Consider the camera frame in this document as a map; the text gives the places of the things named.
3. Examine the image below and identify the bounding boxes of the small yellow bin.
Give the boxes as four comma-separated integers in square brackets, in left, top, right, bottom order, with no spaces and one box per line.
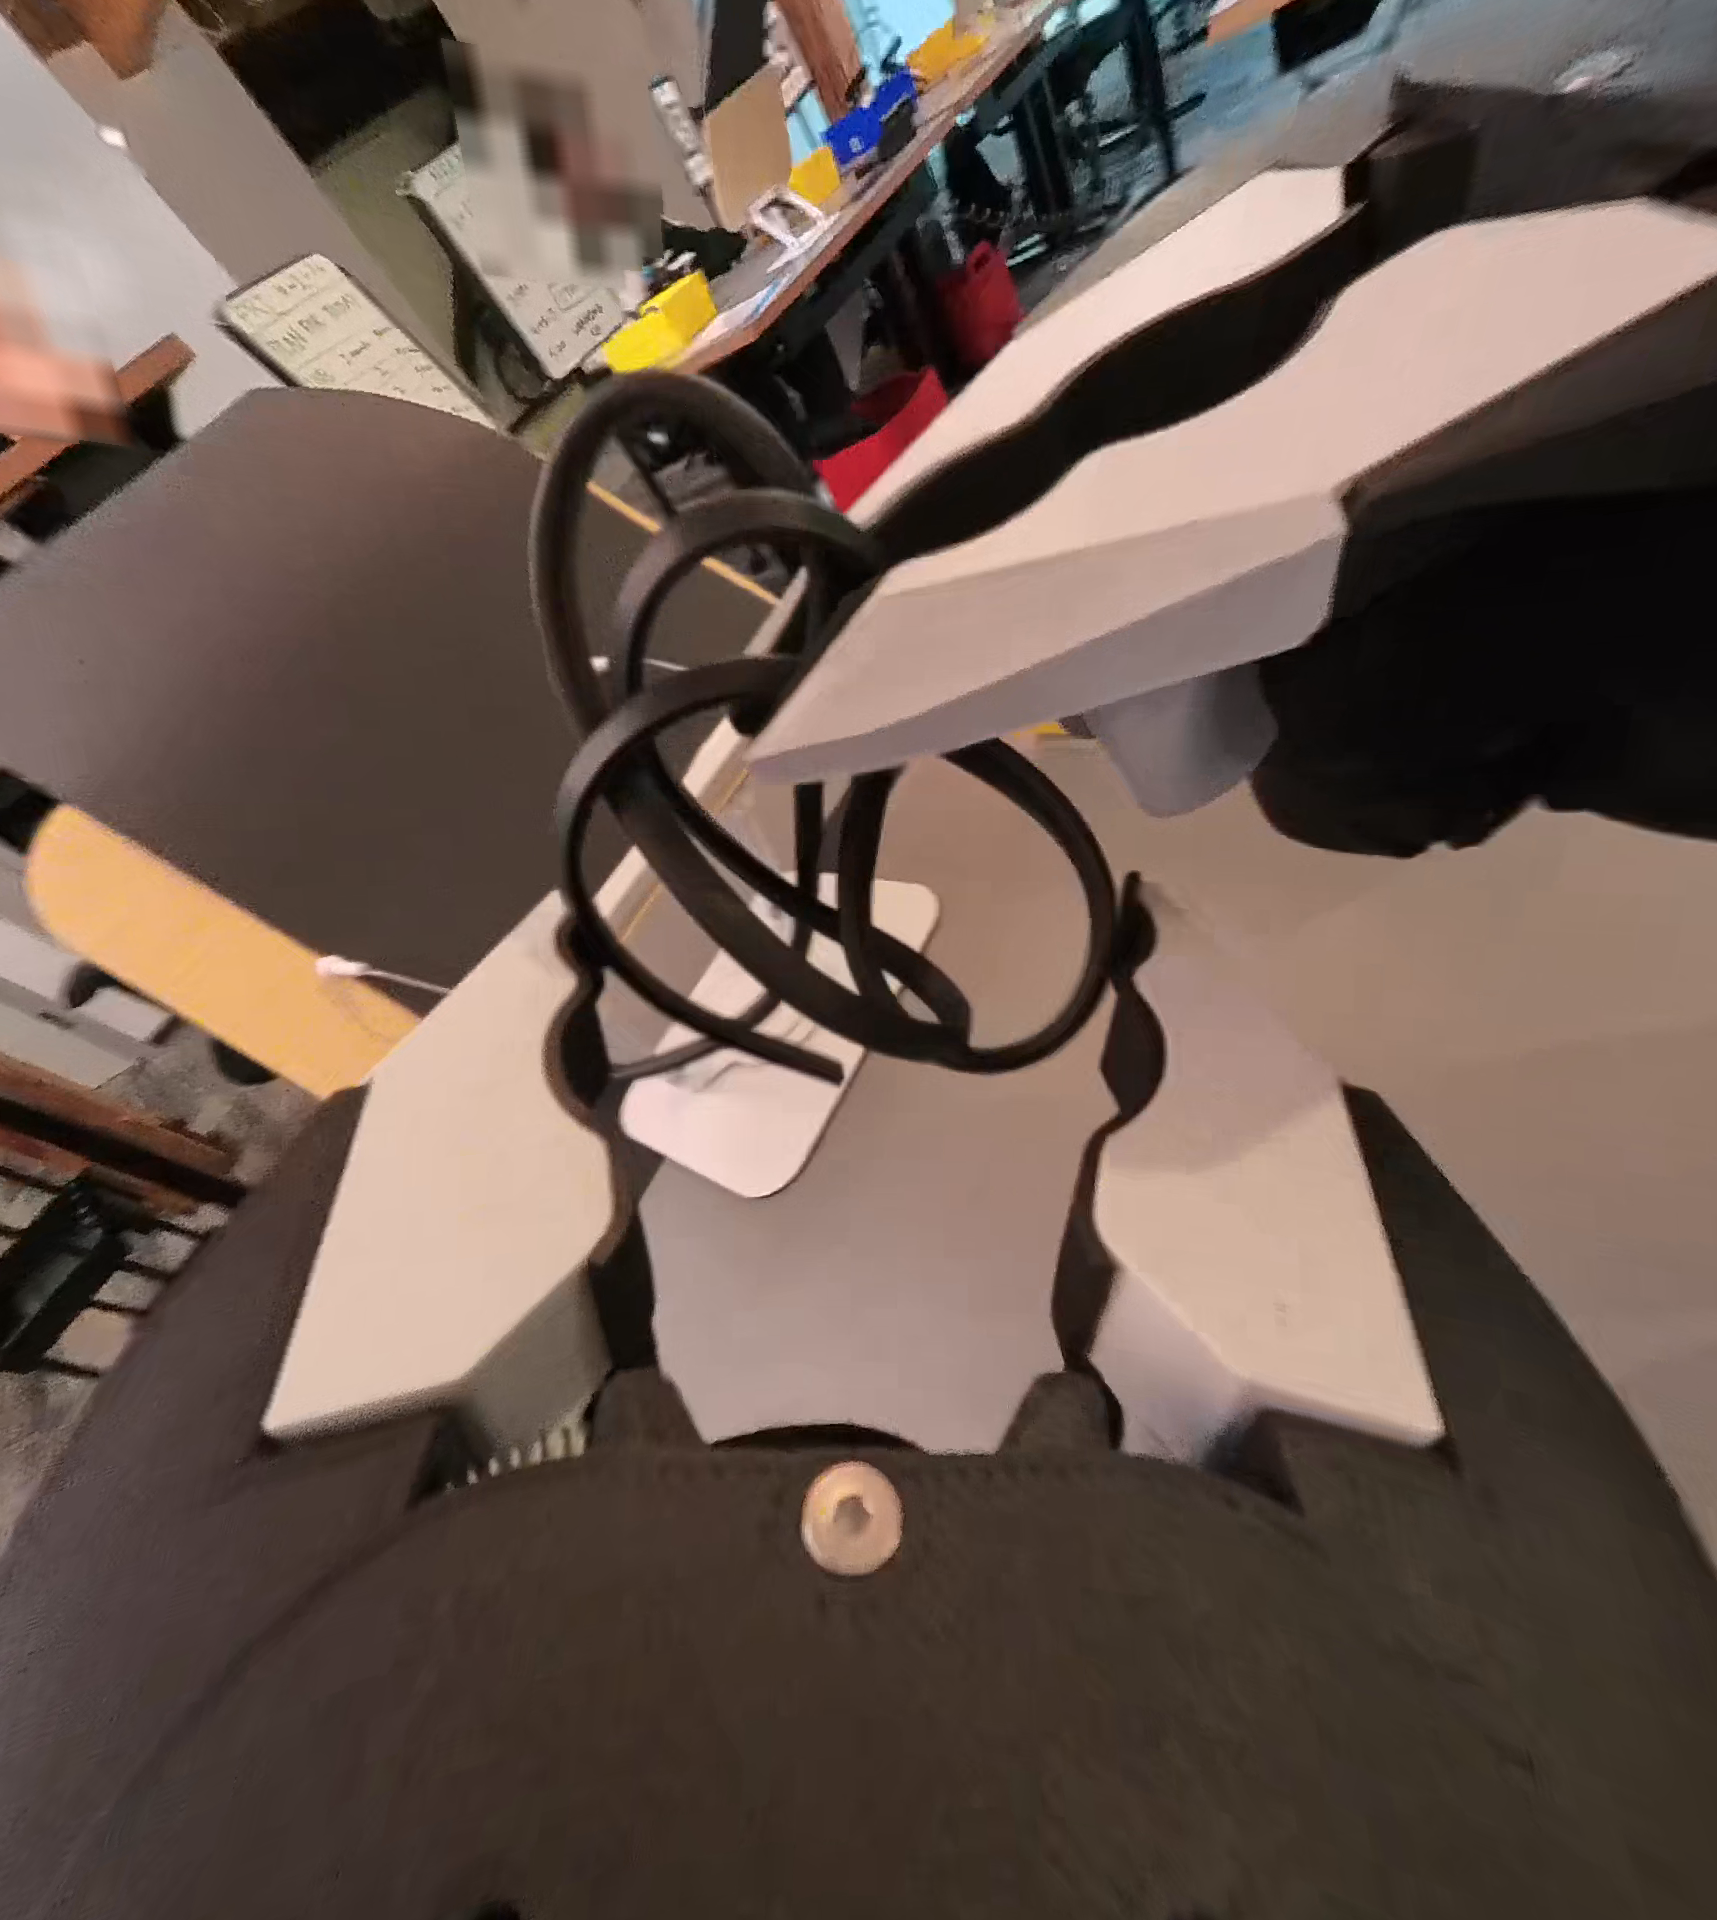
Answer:
[604,277,724,379]

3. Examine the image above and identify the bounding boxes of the wooden board with black mat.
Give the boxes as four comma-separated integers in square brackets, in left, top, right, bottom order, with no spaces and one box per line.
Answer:
[0,384,800,1104]

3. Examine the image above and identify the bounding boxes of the small blue bin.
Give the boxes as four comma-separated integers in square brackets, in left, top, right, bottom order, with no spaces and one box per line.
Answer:
[823,76,927,175]

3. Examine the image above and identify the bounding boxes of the long wooden desk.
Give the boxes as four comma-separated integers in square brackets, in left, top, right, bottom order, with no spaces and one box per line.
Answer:
[664,0,1085,379]

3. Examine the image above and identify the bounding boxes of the white board stand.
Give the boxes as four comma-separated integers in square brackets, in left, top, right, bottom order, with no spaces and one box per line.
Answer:
[619,786,944,1203]

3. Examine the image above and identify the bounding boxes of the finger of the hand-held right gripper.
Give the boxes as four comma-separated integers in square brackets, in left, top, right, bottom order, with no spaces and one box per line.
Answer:
[828,167,1354,537]
[744,196,1717,789]

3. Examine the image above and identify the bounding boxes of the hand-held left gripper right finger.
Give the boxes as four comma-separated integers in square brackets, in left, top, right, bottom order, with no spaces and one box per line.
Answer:
[1055,877,1450,1465]

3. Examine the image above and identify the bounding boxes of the thin black cable loop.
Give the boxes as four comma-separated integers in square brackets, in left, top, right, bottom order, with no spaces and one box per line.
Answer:
[529,370,1131,1082]

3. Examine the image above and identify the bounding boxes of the whiteboard with writing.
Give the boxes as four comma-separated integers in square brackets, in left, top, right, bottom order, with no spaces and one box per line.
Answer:
[403,136,644,384]
[220,251,494,428]

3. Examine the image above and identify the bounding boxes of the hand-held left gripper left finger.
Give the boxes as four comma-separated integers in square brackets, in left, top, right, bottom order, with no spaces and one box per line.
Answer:
[262,895,650,1443]

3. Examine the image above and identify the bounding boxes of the person's right hand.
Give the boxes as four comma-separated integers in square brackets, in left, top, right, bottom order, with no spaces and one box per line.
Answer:
[1248,390,1717,865]

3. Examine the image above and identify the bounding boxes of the red plastic bin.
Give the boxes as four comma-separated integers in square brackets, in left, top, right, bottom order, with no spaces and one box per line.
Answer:
[814,366,956,512]

